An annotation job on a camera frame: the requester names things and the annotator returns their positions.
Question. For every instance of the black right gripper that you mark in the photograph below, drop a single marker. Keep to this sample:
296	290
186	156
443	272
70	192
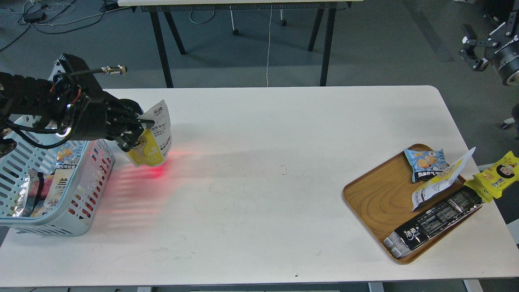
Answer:
500	50

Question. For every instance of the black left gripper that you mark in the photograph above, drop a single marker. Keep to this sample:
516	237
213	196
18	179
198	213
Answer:
102	116

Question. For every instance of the blue snack bag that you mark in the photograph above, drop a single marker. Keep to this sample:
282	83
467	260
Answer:
425	164

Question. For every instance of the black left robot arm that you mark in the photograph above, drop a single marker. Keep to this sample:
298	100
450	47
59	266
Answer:
71	106

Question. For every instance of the yellow cartoon snack bag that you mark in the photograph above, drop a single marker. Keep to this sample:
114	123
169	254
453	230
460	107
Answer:
491	182

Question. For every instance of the round-cornered wooden tray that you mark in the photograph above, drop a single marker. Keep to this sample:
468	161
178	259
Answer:
381	199

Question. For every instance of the snack packages inside basket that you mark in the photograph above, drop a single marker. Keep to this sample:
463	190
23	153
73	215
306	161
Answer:
41	192

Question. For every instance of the black-legged background table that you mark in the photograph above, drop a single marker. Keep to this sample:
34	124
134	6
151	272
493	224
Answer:
154	7

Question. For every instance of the black barcode scanner red window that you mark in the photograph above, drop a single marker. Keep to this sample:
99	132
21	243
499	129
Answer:
167	160

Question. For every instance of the black long snack package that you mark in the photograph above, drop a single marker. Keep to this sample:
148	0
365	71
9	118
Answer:
432	222

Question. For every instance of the light blue plastic basket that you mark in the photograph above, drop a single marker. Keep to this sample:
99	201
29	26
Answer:
75	211

